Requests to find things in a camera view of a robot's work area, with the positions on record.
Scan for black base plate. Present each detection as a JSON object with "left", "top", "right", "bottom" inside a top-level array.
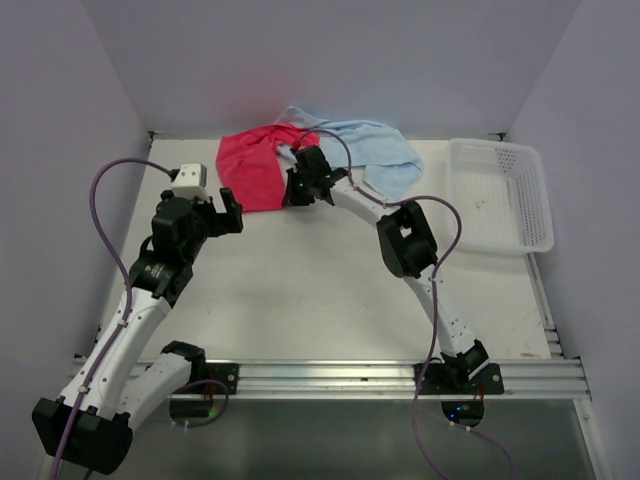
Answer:
[
  {"left": 412, "top": 362, "right": 505, "bottom": 396},
  {"left": 197, "top": 362, "right": 240, "bottom": 395}
]

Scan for red towel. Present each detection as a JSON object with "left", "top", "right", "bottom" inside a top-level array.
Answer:
[{"left": 215, "top": 123, "right": 301, "bottom": 212}]

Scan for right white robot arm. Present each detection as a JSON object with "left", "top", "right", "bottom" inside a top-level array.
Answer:
[{"left": 283, "top": 142, "right": 489, "bottom": 394}]

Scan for aluminium mounting rail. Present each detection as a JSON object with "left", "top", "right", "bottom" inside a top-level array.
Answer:
[{"left": 69, "top": 357, "right": 591, "bottom": 401}]

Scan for white plastic basket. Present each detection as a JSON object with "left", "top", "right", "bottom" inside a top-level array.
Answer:
[{"left": 445, "top": 138, "right": 554, "bottom": 256}]

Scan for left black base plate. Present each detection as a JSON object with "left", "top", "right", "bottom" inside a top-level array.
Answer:
[{"left": 197, "top": 362, "right": 240, "bottom": 395}]

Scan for light blue towel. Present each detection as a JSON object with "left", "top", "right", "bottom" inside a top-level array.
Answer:
[{"left": 277, "top": 106, "right": 424, "bottom": 201}]

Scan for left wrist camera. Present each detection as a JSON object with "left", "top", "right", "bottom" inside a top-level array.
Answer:
[{"left": 171, "top": 163, "right": 209, "bottom": 202}]

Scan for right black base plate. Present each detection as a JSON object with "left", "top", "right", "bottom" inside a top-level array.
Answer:
[{"left": 412, "top": 362, "right": 505, "bottom": 396}]

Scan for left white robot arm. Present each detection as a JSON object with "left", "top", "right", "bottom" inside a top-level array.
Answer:
[{"left": 32, "top": 188, "right": 243, "bottom": 475}]

